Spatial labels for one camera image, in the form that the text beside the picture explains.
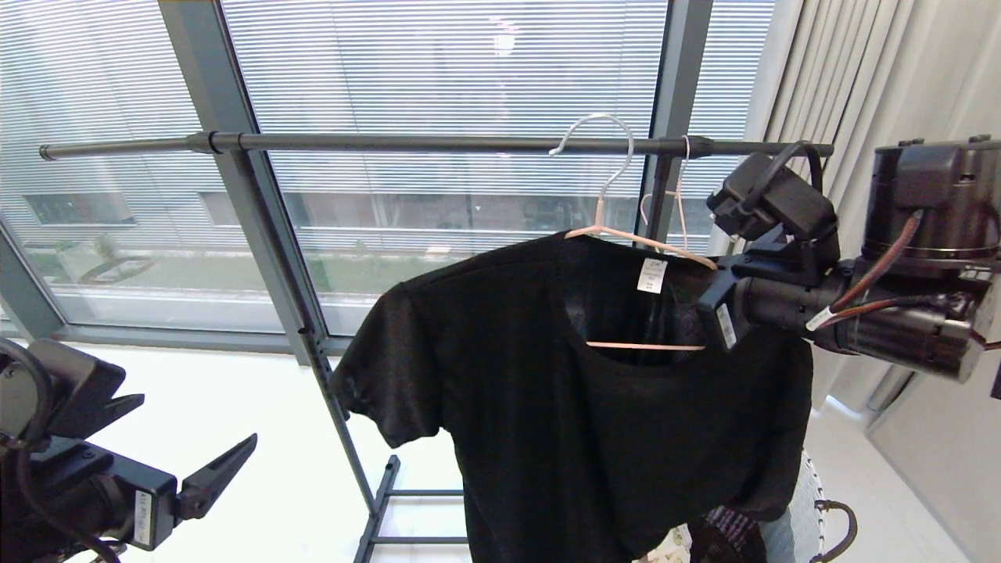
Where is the white laundry basket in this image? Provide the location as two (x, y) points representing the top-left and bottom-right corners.
(762, 450), (859, 563)

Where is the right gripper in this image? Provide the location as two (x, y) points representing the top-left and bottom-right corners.
(696, 270), (818, 353)

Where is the beige curtain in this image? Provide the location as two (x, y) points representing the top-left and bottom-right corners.
(708, 0), (1001, 415)

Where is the black garment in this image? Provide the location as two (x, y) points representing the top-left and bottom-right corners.
(328, 231), (814, 563)

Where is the pink clothes hanger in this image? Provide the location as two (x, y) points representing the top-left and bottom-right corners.
(549, 113), (719, 351)
(640, 137), (693, 253)

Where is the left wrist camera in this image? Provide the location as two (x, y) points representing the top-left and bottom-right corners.
(0, 338), (126, 443)

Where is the cream printed garment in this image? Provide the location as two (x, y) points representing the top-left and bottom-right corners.
(637, 525), (693, 563)

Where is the black clothes rack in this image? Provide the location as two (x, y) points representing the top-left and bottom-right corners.
(39, 133), (834, 563)

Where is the window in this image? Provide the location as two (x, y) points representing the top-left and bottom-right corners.
(0, 0), (775, 357)

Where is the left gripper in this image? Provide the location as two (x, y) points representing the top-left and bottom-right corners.
(47, 393), (259, 552)

